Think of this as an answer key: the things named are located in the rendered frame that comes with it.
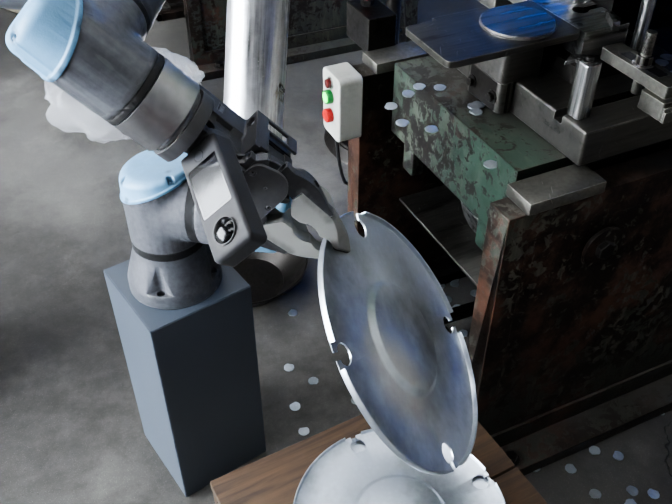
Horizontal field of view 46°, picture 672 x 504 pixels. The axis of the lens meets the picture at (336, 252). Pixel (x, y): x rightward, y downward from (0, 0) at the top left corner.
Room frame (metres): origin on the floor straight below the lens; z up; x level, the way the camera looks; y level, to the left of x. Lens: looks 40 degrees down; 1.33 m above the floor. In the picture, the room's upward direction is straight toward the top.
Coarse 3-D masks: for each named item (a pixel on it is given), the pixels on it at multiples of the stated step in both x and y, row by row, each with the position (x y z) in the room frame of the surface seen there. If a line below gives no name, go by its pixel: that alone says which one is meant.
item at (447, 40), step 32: (416, 32) 1.19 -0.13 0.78; (448, 32) 1.19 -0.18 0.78; (480, 32) 1.19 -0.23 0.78; (512, 32) 1.18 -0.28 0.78; (544, 32) 1.18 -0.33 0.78; (576, 32) 1.19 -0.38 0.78; (448, 64) 1.09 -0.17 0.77; (480, 64) 1.21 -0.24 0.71; (512, 64) 1.16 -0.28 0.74; (480, 96) 1.20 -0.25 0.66
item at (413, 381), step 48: (384, 240) 0.69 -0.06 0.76; (336, 288) 0.56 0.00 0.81; (384, 288) 0.61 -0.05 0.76; (432, 288) 0.70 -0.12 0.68; (336, 336) 0.51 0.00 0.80; (384, 336) 0.55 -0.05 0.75; (432, 336) 0.63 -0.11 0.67; (384, 384) 0.50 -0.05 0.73; (432, 384) 0.55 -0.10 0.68; (384, 432) 0.45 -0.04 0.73; (432, 432) 0.50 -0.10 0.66
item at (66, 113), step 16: (160, 48) 2.42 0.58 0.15; (176, 64) 2.30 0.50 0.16; (192, 64) 2.36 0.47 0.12; (48, 96) 2.19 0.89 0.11; (64, 96) 2.13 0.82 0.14; (48, 112) 2.13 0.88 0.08; (64, 112) 2.08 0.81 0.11; (80, 112) 2.06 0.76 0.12; (64, 128) 2.09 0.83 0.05; (80, 128) 2.07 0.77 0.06; (96, 128) 2.02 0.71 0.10; (112, 128) 2.02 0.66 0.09
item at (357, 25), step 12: (360, 0) 1.49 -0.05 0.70; (372, 0) 1.47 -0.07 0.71; (348, 12) 1.48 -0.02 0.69; (360, 12) 1.44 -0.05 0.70; (372, 12) 1.43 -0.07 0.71; (384, 12) 1.43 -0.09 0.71; (348, 24) 1.48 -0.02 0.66; (360, 24) 1.43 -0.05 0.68; (372, 24) 1.41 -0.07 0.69; (384, 24) 1.42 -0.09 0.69; (348, 36) 1.48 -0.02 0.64; (360, 36) 1.43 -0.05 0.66; (372, 36) 1.41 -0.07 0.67; (384, 36) 1.42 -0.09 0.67; (372, 48) 1.41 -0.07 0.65
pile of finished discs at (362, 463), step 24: (336, 456) 0.68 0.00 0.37; (360, 456) 0.68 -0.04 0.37; (384, 456) 0.68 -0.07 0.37; (312, 480) 0.64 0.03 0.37; (336, 480) 0.64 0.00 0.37; (360, 480) 0.64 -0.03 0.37; (384, 480) 0.63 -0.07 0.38; (408, 480) 0.63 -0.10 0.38; (432, 480) 0.64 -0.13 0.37; (456, 480) 0.64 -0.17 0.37; (480, 480) 0.64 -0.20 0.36
